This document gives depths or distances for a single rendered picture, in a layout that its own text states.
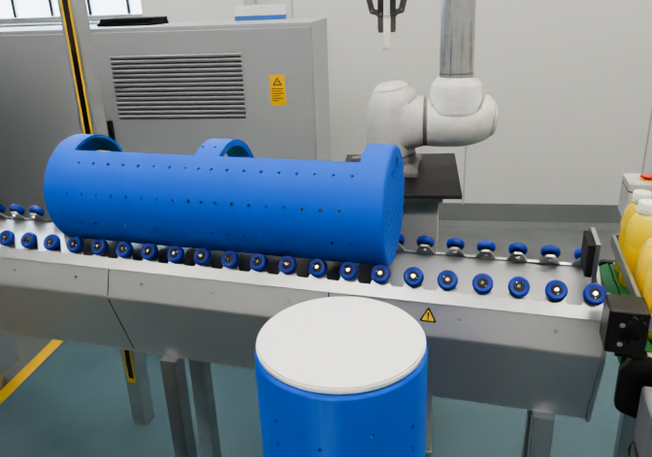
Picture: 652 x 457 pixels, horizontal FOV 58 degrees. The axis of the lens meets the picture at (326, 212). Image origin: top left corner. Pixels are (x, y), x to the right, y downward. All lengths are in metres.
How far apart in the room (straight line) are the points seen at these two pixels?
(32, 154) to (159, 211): 2.04
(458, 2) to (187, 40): 1.50
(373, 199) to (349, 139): 2.90
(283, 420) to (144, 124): 2.33
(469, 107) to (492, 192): 2.49
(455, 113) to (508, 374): 0.78
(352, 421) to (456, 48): 1.21
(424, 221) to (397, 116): 0.33
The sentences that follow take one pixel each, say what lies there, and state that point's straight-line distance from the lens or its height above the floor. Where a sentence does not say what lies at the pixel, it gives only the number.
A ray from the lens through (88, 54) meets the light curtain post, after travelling 2.06.
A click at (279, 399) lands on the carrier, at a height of 1.00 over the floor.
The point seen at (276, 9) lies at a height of 1.50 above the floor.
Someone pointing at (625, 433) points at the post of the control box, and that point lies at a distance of 2.03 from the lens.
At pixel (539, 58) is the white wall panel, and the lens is 4.12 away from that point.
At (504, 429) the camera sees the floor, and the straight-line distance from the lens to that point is 2.47.
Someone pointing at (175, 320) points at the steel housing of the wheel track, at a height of 0.78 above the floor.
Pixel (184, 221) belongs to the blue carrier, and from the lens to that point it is 1.45.
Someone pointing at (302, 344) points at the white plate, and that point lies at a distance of 0.98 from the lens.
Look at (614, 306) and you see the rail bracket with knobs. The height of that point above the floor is 1.00.
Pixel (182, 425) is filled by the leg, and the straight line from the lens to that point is 1.86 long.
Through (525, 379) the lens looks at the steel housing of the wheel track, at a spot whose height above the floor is 0.73.
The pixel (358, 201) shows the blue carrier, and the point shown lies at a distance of 1.27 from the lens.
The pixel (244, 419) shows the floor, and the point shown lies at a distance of 2.50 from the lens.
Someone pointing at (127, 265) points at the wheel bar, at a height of 0.92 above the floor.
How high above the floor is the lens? 1.57
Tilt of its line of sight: 20 degrees down
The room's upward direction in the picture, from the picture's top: 2 degrees counter-clockwise
